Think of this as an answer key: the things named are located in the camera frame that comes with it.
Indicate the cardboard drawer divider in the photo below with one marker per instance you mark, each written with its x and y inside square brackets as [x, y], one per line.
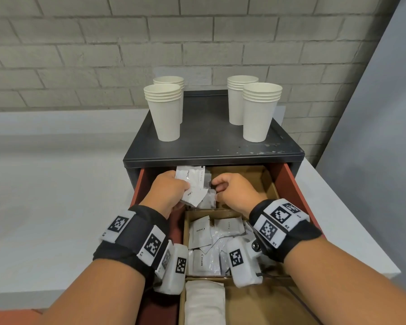
[257, 179]

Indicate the stack of white napkins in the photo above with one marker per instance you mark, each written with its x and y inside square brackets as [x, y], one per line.
[204, 302]

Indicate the black wristband with markers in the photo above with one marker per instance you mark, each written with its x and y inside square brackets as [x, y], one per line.
[284, 230]
[132, 240]

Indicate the black right wristband with markers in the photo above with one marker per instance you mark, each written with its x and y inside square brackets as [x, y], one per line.
[284, 230]

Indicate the pile of white sachets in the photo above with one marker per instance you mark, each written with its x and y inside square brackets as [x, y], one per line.
[211, 240]

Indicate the person's right hand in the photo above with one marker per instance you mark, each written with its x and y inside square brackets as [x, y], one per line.
[238, 192]

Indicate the person's right forearm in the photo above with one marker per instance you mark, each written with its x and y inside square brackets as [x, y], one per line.
[345, 287]

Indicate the loose white sachet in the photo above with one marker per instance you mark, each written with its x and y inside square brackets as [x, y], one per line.
[208, 200]

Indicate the black metal drawer cabinet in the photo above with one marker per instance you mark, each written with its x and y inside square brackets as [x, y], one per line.
[209, 138]

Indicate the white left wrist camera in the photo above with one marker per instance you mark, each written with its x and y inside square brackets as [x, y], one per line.
[173, 267]

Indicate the black left wristband with markers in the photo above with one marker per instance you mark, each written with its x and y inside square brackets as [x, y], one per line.
[132, 240]

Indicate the red drawer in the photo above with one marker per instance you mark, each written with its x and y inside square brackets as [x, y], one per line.
[286, 186]

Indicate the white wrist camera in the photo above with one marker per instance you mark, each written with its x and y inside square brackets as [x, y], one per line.
[242, 263]
[173, 267]

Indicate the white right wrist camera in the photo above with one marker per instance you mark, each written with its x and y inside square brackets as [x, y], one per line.
[242, 263]

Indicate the handful of white sachets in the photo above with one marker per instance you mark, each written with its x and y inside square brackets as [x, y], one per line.
[194, 181]

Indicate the person's left hand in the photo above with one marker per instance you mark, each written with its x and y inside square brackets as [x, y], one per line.
[162, 194]

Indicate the person's left thumb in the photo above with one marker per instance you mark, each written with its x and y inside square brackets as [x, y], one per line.
[184, 190]

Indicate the person's left forearm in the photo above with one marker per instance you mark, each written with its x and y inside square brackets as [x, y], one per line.
[98, 294]

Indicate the stack of white paper cups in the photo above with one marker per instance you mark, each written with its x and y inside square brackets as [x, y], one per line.
[259, 113]
[165, 113]
[171, 81]
[236, 98]

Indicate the person's right thumb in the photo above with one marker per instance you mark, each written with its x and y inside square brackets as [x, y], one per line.
[220, 181]

